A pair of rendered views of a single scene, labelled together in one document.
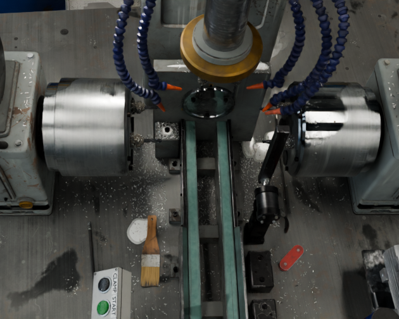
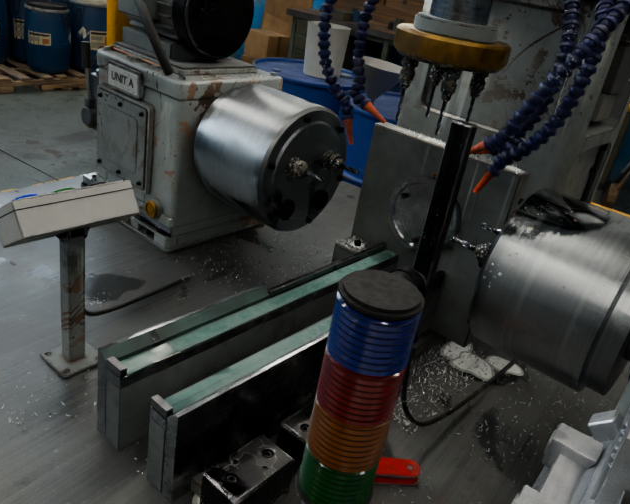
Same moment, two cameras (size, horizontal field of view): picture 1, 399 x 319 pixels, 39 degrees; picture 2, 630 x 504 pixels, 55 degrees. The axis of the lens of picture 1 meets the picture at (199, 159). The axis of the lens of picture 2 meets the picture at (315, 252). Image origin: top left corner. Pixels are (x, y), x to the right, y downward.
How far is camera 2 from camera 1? 1.07 m
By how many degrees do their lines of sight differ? 47
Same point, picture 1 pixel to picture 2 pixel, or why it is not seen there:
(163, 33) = (419, 119)
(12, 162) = (164, 109)
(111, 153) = (255, 141)
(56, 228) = (156, 263)
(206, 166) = not seen: hidden behind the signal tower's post
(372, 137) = not seen: outside the picture
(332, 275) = not seen: outside the picture
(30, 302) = (46, 279)
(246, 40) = (481, 25)
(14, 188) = (153, 173)
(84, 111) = (267, 96)
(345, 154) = (569, 279)
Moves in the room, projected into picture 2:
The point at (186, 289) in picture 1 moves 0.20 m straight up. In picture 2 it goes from (186, 324) to (197, 190)
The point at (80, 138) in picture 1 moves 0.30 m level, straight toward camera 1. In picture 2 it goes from (240, 112) to (126, 143)
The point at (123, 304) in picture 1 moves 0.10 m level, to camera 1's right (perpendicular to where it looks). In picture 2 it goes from (85, 204) to (117, 235)
